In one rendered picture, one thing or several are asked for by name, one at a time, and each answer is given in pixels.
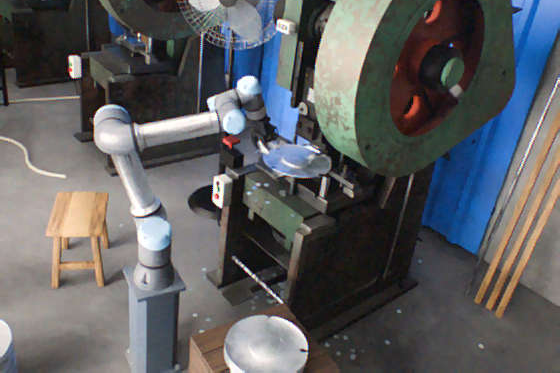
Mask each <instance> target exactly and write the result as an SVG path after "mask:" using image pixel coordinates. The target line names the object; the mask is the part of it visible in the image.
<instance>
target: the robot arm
mask: <svg viewBox="0 0 560 373"><path fill-rule="evenodd" d="M207 103H208V106H209V108H210V111H207V112H202V113H197V114H193V115H188V116H183V117H177V118H172V119H167V120H162V121H157V122H152V123H147V124H143V125H138V124H136V123H130V116H129V114H128V113H127V111H126V110H125V109H124V108H123V107H121V106H118V105H114V104H110V105H105V106H103V107H102V108H101V109H99V110H98V112H97V113H96V116H95V118H94V124H95V133H94V138H95V142H96V144H97V146H98V147H99V149H101V150H102V152H106V153H109V154H111V157H112V159H113V161H114V164H115V166H116V168H117V171H118V173H119V175H120V178H121V180H122V182H123V184H124V187H125V189H126V191H127V194H128V196H129V198H130V201H131V202H132V206H131V213H132V215H133V218H134V220H135V222H136V225H137V231H138V242H139V261H138V264H137V266H136V269H135V271H134V282H135V284H136V285H137V286H138V287H139V288H141V289H143V290H146V291H151V292H155V291H161V290H164V289H166V288H168V287H169V286H171V285H172V284H173V282H174V280H175V270H174V267H173V265H172V262H171V241H172V229H171V226H170V224H169V223H168V220H167V212H166V209H165V207H164V205H163V204H162V203H161V201H160V199H159V198H157V197H155V196H154V195H153V193H152V190H151V188H150V185H149V183H148V180H147V178H146V173H145V170H144V168H143V165H142V163H141V160H140V158H139V155H138V153H137V152H141V151H143V150H144V149H145V148H148V147H153V146H158V145H162V144H167V143H172V142H177V141H182V140H186V139H191V138H195V137H200V136H205V135H210V134H214V133H219V132H224V131H227V132H228V133H230V134H234V135H235V134H239V133H241V132H242V131H243V130H244V128H246V127H251V126H252V128H251V129H250V136H251V137H250V140H251V144H252V145H253V146H254V147H255V148H256V149H257V150H258V151H261V152H262V153H264V154H266V155H267V154H269V151H270V148H271V149H276V146H275V145H274V144H273V143H272V141H275V140H276V139H277V137H279V133H278V129H277V127H276V126H274V125H272V124H271V123H269V121H270V120H271V119H270V117H269V116H267V110H266V106H265V102H264V99H263V96H262V93H261V88H260V86H259V83H258V80H257V79H256V78H255V77H252V76H246V77H244V78H242V80H240V81H239V82H238V88H236V89H234V90H231V91H228V92H226V93H223V94H220V95H216V96H215V97H213V98H210V99H208V100H207ZM242 108H244V109H245V112H246V116H247V117H246V118H245V119H244V113H243V112H242V111H241V109H242ZM275 129H276V130H277V134H276V132H275Z"/></svg>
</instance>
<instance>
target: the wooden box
mask: <svg viewBox="0 0 560 373"><path fill-rule="evenodd" d="M254 315H265V316H268V318H270V317H272V316H276V317H279V318H282V319H285V320H287V321H289V322H291V323H292V324H294V325H295V326H296V328H297V329H298V330H299V331H300V332H301V333H302V334H303V336H304V338H305V340H306V342H307V345H308V347H307V348H308V350H307V351H308V354H307V359H306V364H305V367H304V369H303V371H302V373H343V372H342V370H341V369H340V368H339V367H338V366H337V365H336V363H335V362H334V361H333V360H332V359H331V358H330V356H329V355H328V354H327V353H326V352H325V351H324V349H323V348H322V347H321V346H320V345H318V343H317V342H316V341H315V340H314V339H313V338H312V336H310V334H309V333H308V332H307V331H306V329H305V328H304V327H303V326H302V325H301V324H300V322H299V321H298V320H297V319H296V316H295V315H294V314H293V313H292V312H291V311H290V309H289V308H288V307H287V306H286V305H285V304H284V303H281V304H278V305H275V306H273V307H270V308H267V309H264V310H262V311H259V312H256V313H253V314H250V315H248V316H246V317H243V318H240V319H238V320H235V321H232V322H229V323H226V324H224V325H221V326H218V327H215V328H213V329H210V330H207V331H204V332H201V333H199V334H197V335H194V336H191V347H190V363H189V373H232V372H231V370H230V369H231V368H230V367H228V366H227V363H226V361H225V357H224V347H225V341H226V337H227V334H228V332H229V331H230V329H231V328H232V327H233V326H234V325H235V324H236V323H237V322H239V321H241V320H242V319H245V318H247V317H250V316H254Z"/></svg>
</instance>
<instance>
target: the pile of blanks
mask: <svg viewBox="0 0 560 373"><path fill-rule="evenodd" d="M0 373H18V372H17V364H16V358H15V353H14V346H13V339H12V340H11V344H10V347H9V349H8V350H7V352H6V353H5V355H4V356H3V357H2V358H1V359H0Z"/></svg>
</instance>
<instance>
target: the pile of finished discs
mask: <svg viewBox="0 0 560 373"><path fill-rule="evenodd" d="M307 347H308V345H307V342H306V340H305V338H304V336H303V334H302V333H301V332H300V331H299V330H298V329H297V328H296V326H295V325H294V324H292V323H291V322H289V321H287V320H285V319H282V318H279V317H276V316H272V317H270V318H268V316H265V315H254V316H250V317H247V318H245V319H242V320H241V321H239V322H237V323H236V324H235V325H234V326H233V327H232V328H231V329H230V331H229V332H228V334H227V337H226V341H225V347H224V357H225V361H226V363H227V366H228V367H230V368H231V369H230V370H231V372H232V373H302V371H303V369H304V367H305V364H306V359H307V354H308V351H307V350H308V348H307Z"/></svg>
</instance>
